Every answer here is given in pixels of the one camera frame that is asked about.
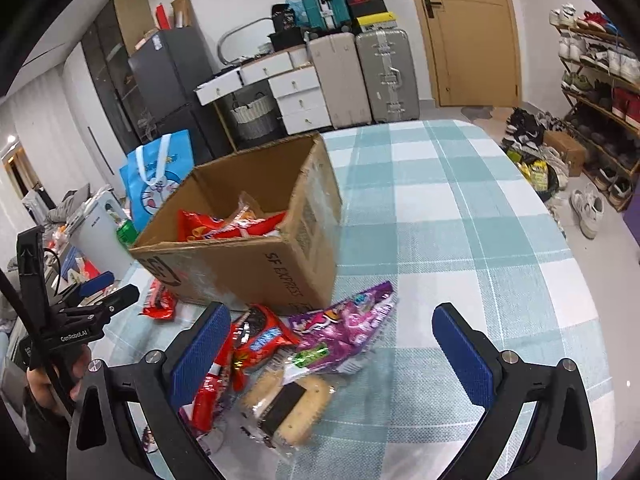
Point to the woven laundry basket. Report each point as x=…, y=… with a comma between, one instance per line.
x=255, y=119

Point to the blue Doraemon tote bag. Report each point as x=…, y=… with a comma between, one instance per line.
x=153, y=172

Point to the white drawer cabinet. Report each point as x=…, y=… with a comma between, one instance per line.
x=288, y=76

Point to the wooden shoe rack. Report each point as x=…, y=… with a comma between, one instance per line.
x=601, y=84

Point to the white red snack bag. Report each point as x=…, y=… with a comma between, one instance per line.
x=254, y=338

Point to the silver suitcase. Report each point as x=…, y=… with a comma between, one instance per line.
x=388, y=72

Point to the white sneaker on floor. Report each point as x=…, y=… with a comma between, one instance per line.
x=588, y=205

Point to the checked teal tablecloth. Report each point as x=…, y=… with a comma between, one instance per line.
x=438, y=210

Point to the dark grey refrigerator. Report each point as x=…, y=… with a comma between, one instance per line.
x=168, y=68

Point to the wooden door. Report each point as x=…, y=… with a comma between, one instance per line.
x=472, y=51

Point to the sandwich biscuit pack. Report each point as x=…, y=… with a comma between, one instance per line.
x=282, y=416

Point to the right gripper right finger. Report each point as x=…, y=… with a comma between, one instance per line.
x=559, y=442

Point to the stacked shoe boxes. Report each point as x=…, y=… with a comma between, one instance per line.
x=369, y=14

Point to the purple candy bag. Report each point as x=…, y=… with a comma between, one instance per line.
x=338, y=340

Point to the cardboard SF box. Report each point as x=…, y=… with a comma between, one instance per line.
x=291, y=268

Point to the beige suitcase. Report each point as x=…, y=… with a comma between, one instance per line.
x=337, y=64

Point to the red cone snack bag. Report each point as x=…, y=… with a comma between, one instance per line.
x=192, y=226

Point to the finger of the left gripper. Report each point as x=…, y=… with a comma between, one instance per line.
x=95, y=285

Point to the meat floss cake pack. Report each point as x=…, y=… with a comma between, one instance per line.
x=247, y=213

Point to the red black snack pack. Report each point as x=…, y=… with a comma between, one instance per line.
x=160, y=303

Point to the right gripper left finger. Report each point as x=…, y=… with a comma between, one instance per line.
x=104, y=442

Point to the small cardboard box floor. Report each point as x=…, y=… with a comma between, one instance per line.
x=572, y=152

